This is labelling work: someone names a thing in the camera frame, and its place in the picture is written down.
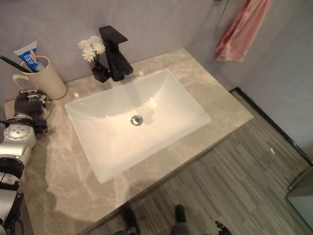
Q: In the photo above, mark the dark green toothbrush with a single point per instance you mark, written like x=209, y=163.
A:
x=14, y=64

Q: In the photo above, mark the black floor threshold strip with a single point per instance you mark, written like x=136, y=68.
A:
x=274, y=122

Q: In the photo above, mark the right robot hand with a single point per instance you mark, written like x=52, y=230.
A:
x=223, y=228

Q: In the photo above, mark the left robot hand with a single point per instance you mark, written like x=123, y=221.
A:
x=24, y=102

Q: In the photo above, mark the dark robot foot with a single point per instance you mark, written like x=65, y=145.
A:
x=180, y=213
x=132, y=220

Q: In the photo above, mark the white rectangular sink basin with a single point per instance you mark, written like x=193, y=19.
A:
x=137, y=122

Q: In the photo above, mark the chrome sink drain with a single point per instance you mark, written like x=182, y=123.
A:
x=136, y=120

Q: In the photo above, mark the small black vase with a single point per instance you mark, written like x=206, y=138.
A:
x=100, y=72

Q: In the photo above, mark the grey marble vanity counter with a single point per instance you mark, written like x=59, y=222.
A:
x=195, y=80

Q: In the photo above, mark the black basin faucet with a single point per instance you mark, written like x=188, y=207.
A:
x=115, y=56

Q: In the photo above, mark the white artificial flowers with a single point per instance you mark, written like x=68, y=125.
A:
x=91, y=47

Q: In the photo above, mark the white blue toothpaste tube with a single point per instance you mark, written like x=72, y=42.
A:
x=30, y=57

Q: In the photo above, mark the glass shower door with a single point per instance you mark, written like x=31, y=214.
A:
x=302, y=193

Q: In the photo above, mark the pink hanging towel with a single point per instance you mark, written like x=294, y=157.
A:
x=240, y=31

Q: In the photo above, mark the cream ceramic mug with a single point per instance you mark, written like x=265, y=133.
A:
x=47, y=77

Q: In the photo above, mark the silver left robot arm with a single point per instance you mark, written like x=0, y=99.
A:
x=12, y=151

